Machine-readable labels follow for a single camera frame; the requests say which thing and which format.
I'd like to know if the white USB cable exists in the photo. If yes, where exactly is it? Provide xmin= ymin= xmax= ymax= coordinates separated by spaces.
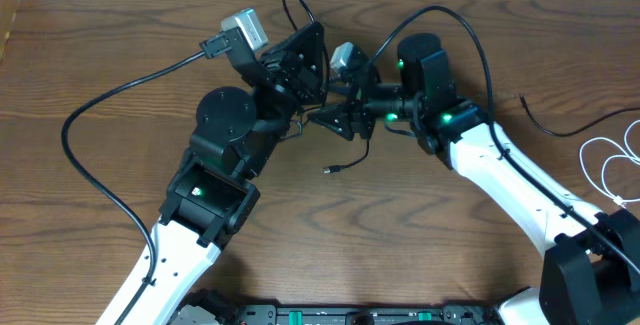
xmin=578 ymin=118 xmax=640 ymax=210

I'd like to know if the long black USB cable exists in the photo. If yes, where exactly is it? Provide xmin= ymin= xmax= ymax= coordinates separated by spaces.
xmin=280 ymin=0 xmax=371 ymax=175

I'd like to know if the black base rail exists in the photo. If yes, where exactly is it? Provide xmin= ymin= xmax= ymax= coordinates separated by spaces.
xmin=169 ymin=290 xmax=502 ymax=325

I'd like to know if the short black USB cable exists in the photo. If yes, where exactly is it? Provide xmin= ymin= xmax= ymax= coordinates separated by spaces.
xmin=518 ymin=94 xmax=640 ymax=138

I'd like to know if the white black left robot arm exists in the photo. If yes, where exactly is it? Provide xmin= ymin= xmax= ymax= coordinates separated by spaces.
xmin=99 ymin=22 xmax=324 ymax=324

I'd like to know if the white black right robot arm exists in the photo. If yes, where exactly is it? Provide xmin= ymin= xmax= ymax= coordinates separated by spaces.
xmin=313 ymin=33 xmax=639 ymax=324

